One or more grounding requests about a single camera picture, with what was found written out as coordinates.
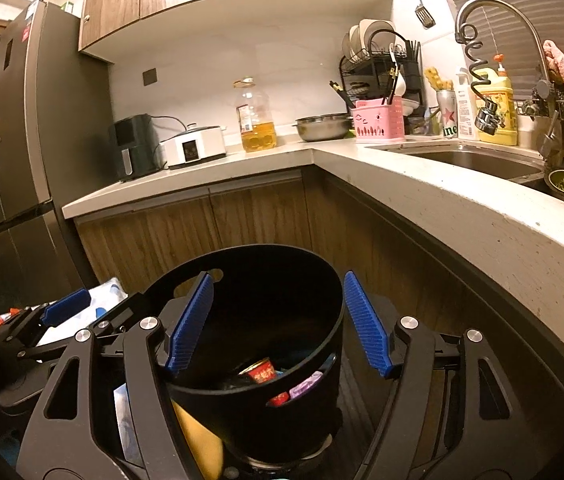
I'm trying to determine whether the black air fryer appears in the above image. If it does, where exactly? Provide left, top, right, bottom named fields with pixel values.
left=108, top=114, right=163, bottom=182

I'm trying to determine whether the wooden base cabinet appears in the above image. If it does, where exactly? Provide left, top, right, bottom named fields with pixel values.
left=74, top=165, right=564, bottom=396

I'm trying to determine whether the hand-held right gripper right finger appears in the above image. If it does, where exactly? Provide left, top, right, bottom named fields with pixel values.
left=343, top=270, right=527, bottom=480

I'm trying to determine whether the black power cable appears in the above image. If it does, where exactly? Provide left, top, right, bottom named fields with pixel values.
left=149, top=115, right=190, bottom=136

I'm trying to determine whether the black dish rack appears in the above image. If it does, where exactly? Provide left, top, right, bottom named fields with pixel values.
left=338, top=19, right=423, bottom=116

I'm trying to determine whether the steel sink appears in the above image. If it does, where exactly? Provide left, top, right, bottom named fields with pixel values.
left=367, top=140, right=564, bottom=221

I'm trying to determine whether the pink plastic basket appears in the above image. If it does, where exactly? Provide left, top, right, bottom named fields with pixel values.
left=353, top=96, right=406, bottom=143

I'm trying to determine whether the dark grey refrigerator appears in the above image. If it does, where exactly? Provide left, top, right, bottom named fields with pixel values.
left=0, top=0, right=115, bottom=301

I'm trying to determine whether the white pump bottle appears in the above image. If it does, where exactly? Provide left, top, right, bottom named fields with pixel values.
left=454, top=66, right=482, bottom=142

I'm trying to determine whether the white electric cooker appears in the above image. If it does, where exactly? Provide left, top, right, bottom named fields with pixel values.
left=158, top=122, right=227, bottom=170

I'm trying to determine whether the black trash bin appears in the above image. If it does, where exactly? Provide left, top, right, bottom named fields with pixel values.
left=144, top=245, right=347, bottom=466

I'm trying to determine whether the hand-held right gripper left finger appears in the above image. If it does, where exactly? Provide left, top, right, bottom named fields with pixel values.
left=16, top=271, right=215, bottom=480

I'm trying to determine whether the green beer can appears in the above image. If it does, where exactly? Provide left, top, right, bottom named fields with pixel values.
left=436, top=89, right=460, bottom=138

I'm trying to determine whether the blue floral tablecloth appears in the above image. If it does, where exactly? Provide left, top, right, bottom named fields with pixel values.
left=37, top=280, right=133, bottom=346

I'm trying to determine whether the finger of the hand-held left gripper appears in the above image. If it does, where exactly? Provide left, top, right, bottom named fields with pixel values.
left=0, top=289, right=94, bottom=361
left=93, top=292, right=163, bottom=335

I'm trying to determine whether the purple plastic bag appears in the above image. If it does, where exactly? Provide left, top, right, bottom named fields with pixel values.
left=289, top=371, right=323, bottom=401

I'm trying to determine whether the steel basin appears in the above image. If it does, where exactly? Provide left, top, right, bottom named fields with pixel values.
left=294, top=113, right=355, bottom=142

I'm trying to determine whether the steel kitchen faucet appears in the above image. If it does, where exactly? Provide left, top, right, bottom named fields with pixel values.
left=454, top=0, right=564, bottom=161

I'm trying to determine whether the red cup with gold rim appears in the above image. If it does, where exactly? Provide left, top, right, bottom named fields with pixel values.
left=238, top=357, right=277, bottom=386

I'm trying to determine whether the yellow detergent bottle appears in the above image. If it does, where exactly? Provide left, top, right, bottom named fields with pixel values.
left=474, top=53, right=518, bottom=147

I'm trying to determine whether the cooking oil bottle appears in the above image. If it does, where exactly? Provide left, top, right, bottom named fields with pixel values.
left=233, top=77, right=280, bottom=153

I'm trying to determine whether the white plate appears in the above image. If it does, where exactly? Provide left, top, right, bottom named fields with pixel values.
left=359, top=19, right=397, bottom=51
left=342, top=25, right=363, bottom=61

